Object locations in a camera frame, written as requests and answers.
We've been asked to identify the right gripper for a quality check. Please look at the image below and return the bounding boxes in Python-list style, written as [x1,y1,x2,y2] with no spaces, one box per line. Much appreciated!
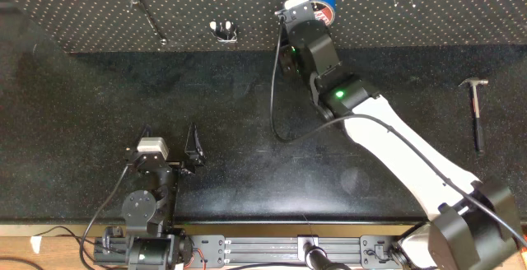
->
[274,2,319,26]

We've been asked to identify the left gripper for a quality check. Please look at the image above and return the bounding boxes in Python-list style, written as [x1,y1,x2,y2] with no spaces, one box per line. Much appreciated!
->
[124,122,206,176]

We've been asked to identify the black and white pliers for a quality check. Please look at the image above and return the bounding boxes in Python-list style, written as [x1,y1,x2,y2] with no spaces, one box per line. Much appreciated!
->
[208,20,239,42]

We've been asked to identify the wrench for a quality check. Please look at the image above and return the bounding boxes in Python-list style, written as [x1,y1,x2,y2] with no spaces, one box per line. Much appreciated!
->
[128,0,169,46]

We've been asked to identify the hammer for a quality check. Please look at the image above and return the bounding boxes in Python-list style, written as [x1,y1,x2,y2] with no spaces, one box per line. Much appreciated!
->
[458,77,490,155]

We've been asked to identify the black pegboard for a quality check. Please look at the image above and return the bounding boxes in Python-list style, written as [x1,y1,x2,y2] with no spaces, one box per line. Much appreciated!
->
[0,0,527,54]

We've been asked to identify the black pole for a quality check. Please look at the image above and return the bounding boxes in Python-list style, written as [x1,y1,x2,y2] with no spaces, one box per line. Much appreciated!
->
[302,240,352,270]

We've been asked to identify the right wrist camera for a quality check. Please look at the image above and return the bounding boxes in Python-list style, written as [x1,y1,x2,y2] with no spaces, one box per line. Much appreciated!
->
[283,0,311,12]

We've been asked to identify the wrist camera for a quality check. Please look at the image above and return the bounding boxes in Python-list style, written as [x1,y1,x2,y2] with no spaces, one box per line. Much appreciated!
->
[136,137,170,161]
[283,0,311,12]

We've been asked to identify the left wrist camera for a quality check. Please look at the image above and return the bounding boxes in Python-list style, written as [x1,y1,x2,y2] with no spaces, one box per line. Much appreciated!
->
[136,137,170,161]

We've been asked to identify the black cable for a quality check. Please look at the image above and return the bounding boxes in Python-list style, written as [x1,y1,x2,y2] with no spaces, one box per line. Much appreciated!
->
[268,12,527,249]
[78,164,131,270]

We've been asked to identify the thin black wire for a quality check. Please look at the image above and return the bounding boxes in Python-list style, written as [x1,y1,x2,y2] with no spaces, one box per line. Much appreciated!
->
[28,225,98,259]
[0,252,45,270]

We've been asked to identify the mounting rail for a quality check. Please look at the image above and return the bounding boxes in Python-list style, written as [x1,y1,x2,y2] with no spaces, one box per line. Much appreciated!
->
[93,225,409,269]

